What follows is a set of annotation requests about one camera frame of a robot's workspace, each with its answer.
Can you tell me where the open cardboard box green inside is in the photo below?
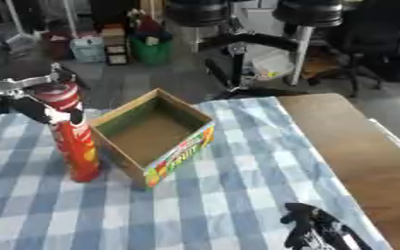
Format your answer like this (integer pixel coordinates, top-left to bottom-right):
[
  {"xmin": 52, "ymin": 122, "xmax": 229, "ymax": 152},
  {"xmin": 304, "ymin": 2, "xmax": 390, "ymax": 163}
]
[{"xmin": 87, "ymin": 87, "xmax": 218, "ymax": 190}]

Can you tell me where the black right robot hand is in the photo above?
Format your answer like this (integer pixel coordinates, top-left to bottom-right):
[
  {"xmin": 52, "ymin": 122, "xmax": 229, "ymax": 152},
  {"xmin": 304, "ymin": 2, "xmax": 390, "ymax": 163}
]
[{"xmin": 278, "ymin": 202, "xmax": 377, "ymax": 250}]

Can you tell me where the stack of small boxes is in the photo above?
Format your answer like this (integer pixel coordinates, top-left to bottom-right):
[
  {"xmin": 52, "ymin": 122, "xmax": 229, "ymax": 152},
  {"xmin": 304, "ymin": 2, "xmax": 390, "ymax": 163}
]
[{"xmin": 99, "ymin": 23, "xmax": 132, "ymax": 66}]

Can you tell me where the dark red bin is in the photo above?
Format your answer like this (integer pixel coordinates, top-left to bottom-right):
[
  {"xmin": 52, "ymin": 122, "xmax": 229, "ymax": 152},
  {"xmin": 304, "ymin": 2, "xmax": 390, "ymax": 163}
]
[{"xmin": 39, "ymin": 30, "xmax": 74, "ymax": 61}]

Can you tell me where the black office chair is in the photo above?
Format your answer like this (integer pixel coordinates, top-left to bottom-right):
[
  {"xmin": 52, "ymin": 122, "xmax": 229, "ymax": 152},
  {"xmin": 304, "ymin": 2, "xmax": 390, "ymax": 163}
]
[{"xmin": 307, "ymin": 0, "xmax": 400, "ymax": 99}]

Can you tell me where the pale teal bag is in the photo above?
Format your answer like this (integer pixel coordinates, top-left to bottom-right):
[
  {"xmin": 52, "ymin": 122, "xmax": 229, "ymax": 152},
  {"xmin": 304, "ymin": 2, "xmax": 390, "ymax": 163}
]
[{"xmin": 68, "ymin": 35, "xmax": 108, "ymax": 63}]

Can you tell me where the green bag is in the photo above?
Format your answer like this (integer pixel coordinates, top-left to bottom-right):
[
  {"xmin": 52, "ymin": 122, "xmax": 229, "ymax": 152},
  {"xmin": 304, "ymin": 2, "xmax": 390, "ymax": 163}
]
[{"xmin": 128, "ymin": 34, "xmax": 177, "ymax": 66}]

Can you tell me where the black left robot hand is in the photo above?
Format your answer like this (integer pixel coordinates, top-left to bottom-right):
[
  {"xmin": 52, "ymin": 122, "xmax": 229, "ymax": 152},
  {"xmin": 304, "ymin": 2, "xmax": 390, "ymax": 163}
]
[{"xmin": 5, "ymin": 62, "xmax": 91, "ymax": 127}]

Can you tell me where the red cylindrical can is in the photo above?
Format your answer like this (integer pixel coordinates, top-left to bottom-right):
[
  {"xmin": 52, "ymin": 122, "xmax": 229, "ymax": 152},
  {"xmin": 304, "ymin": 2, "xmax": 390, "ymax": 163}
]
[{"xmin": 32, "ymin": 81, "xmax": 103, "ymax": 184}]

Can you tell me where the white pole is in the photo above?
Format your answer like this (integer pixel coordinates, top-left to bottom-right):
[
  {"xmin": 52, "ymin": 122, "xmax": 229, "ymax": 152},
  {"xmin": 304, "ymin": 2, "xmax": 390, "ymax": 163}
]
[{"xmin": 287, "ymin": 25, "xmax": 316, "ymax": 88}]

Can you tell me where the white plastic bag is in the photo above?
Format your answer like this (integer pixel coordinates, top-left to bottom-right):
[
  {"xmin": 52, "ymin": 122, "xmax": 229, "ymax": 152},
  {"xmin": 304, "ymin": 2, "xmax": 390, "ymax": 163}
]
[{"xmin": 248, "ymin": 48, "xmax": 298, "ymax": 81}]

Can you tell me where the black round stool seat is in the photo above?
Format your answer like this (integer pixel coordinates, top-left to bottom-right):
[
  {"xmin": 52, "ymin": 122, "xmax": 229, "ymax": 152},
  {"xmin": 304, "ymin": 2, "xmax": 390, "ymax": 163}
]
[
  {"xmin": 164, "ymin": 0, "xmax": 233, "ymax": 28},
  {"xmin": 271, "ymin": 0, "xmax": 345, "ymax": 28}
]

